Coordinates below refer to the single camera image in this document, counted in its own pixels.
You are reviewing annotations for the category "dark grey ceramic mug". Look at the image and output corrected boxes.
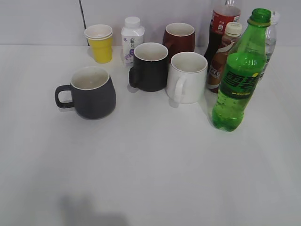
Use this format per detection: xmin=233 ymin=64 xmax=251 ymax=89
xmin=55 ymin=66 xmax=116 ymax=120

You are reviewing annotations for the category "green soda bottle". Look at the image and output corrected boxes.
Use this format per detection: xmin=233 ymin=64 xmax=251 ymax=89
xmin=211 ymin=8 xmax=271 ymax=132

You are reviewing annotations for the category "yellow paper cup stack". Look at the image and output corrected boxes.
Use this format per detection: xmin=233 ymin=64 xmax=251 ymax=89
xmin=84 ymin=24 xmax=113 ymax=64

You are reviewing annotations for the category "black ceramic mug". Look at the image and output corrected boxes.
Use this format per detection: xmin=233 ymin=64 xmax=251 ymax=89
xmin=129 ymin=42 xmax=169 ymax=92

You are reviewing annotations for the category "white ceramic mug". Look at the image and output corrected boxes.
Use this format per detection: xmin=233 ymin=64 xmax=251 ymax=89
xmin=166 ymin=52 xmax=208 ymax=104

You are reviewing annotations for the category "dark red ceramic mug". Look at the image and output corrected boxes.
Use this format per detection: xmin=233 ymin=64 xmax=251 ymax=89
xmin=162 ymin=23 xmax=195 ymax=58

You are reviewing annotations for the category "white yogurt drink bottle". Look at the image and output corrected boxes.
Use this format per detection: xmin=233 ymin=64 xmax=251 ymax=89
xmin=121 ymin=16 xmax=145 ymax=67

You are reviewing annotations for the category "brown coffee drink bottle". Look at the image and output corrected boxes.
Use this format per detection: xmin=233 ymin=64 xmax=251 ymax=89
xmin=206 ymin=22 xmax=242 ymax=93

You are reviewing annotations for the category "cola bottle red label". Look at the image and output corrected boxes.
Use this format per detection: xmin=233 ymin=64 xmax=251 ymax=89
xmin=204 ymin=0 xmax=241 ymax=68

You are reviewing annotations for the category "clear water bottle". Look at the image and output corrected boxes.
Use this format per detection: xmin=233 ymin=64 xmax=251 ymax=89
xmin=259 ymin=11 xmax=280 ymax=81

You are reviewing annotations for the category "black cable on wall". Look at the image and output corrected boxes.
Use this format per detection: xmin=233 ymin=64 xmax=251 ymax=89
xmin=79 ymin=0 xmax=87 ymax=30

